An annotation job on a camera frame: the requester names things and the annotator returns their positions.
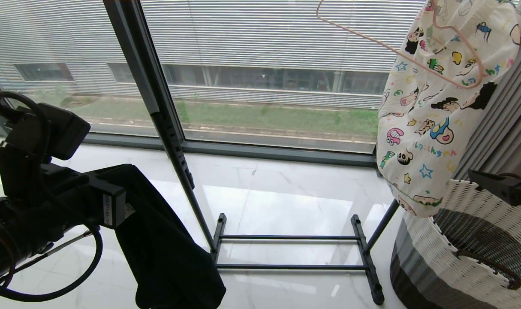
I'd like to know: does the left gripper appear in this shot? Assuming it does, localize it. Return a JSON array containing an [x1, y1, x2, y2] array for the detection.
[[37, 165, 128, 241]]

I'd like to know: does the black garment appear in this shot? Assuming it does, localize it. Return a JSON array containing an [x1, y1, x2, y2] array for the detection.
[[93, 164, 226, 309]]

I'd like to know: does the cream printed garment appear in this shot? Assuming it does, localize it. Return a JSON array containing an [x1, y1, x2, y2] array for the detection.
[[376, 0, 521, 218]]

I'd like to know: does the pink clothes hanger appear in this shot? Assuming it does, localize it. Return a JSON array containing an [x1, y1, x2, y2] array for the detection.
[[316, 0, 486, 89]]

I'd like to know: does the white laundry basket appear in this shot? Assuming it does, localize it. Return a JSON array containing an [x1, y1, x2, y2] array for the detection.
[[390, 179, 521, 309]]

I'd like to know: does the black clothes rack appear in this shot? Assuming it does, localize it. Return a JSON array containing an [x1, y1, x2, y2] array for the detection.
[[151, 112, 400, 306]]

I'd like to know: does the beige curtain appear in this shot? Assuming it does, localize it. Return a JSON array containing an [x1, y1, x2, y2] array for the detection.
[[451, 0, 521, 181]]

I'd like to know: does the window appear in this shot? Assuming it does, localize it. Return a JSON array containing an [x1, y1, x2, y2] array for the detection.
[[0, 0, 428, 168]]

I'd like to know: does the black cable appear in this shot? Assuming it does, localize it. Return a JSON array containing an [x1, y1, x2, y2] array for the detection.
[[0, 225, 103, 302], [0, 91, 51, 142]]

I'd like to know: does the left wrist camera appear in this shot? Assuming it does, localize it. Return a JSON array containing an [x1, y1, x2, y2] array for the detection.
[[0, 102, 91, 198]]

